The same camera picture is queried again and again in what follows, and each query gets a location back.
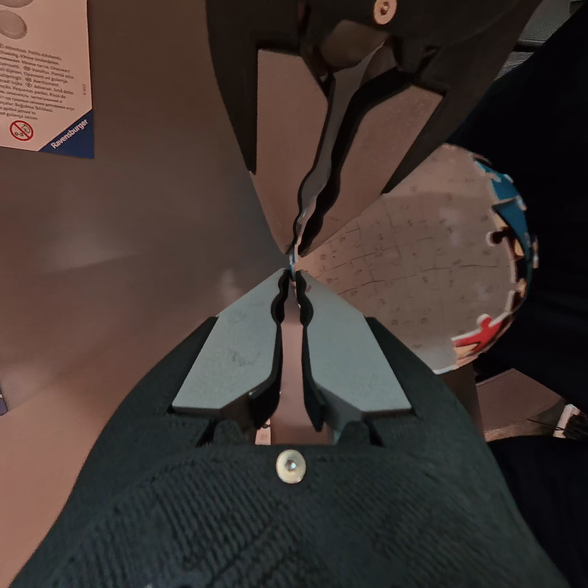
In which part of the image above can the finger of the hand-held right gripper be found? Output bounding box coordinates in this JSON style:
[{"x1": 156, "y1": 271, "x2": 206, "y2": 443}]
[
  {"x1": 296, "y1": 69, "x2": 445, "y2": 258},
  {"x1": 249, "y1": 48, "x2": 331, "y2": 255}
]

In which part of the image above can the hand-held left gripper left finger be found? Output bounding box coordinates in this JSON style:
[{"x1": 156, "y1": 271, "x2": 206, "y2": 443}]
[{"x1": 171, "y1": 268, "x2": 289, "y2": 430}]

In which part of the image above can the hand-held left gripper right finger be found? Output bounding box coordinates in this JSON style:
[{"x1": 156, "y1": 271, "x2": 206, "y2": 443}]
[{"x1": 296, "y1": 270, "x2": 413, "y2": 445}]

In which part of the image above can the curved blue puzzle piece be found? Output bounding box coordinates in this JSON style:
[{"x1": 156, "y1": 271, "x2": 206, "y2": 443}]
[{"x1": 288, "y1": 193, "x2": 322, "y2": 276}]

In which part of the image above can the blue white puzzle ball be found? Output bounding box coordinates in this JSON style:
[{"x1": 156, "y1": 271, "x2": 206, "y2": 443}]
[{"x1": 299, "y1": 142, "x2": 539, "y2": 375}]

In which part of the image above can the white instruction leaflet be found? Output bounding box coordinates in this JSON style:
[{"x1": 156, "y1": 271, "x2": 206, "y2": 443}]
[{"x1": 0, "y1": 0, "x2": 95, "y2": 160}]

